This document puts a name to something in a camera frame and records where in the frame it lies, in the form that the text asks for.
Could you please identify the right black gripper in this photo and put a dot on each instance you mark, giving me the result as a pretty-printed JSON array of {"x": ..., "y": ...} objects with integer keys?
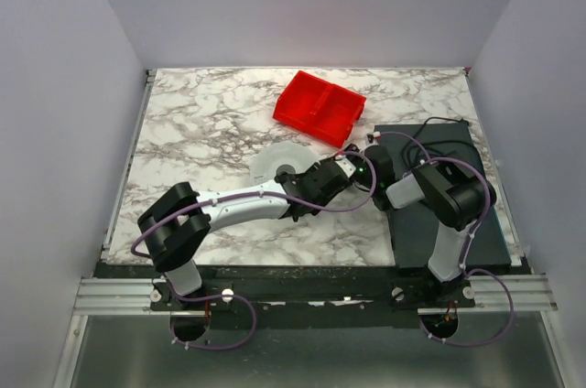
[{"x": 384, "y": 174}]

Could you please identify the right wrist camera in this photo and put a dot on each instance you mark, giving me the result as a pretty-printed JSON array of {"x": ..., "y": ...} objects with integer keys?
[{"x": 373, "y": 139}]

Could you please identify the white plastic cable spool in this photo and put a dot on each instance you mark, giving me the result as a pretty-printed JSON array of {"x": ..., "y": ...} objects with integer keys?
[{"x": 286, "y": 156}]

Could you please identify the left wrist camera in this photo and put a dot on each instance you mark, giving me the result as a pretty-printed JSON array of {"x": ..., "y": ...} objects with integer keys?
[{"x": 345, "y": 165}]

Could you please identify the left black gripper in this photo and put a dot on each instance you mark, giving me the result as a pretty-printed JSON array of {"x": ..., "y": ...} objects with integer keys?
[{"x": 343, "y": 153}]

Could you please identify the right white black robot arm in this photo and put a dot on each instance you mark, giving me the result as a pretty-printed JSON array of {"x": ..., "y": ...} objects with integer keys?
[{"x": 457, "y": 194}]

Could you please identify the red plastic bin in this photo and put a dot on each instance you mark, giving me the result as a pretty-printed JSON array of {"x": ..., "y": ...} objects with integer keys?
[{"x": 322, "y": 110}]

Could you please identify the black flat box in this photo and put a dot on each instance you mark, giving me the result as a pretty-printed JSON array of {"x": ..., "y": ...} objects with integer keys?
[{"x": 413, "y": 229}]

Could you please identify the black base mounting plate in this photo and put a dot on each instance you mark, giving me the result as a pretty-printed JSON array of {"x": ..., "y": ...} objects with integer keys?
[{"x": 298, "y": 297}]

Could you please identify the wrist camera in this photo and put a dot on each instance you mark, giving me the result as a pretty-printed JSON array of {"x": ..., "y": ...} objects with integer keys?
[
  {"x": 345, "y": 165},
  {"x": 373, "y": 139}
]

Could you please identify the aluminium extrusion rail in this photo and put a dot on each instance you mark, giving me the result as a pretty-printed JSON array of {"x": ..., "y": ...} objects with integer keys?
[{"x": 132, "y": 297}]

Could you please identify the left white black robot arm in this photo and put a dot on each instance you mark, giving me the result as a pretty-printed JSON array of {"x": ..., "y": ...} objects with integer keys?
[{"x": 176, "y": 225}]

